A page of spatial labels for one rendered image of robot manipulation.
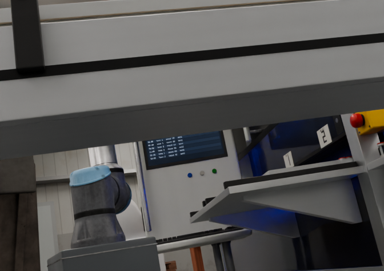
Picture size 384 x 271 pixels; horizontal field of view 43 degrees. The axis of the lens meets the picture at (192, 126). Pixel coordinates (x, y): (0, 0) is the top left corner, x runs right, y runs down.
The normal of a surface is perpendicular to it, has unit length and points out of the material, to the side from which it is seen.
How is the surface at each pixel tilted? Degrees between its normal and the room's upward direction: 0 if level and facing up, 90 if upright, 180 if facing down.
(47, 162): 90
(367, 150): 90
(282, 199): 90
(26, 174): 90
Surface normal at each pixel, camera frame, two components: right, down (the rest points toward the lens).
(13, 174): 0.59, -0.33
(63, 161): 0.40, -0.33
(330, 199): 0.15, -0.30
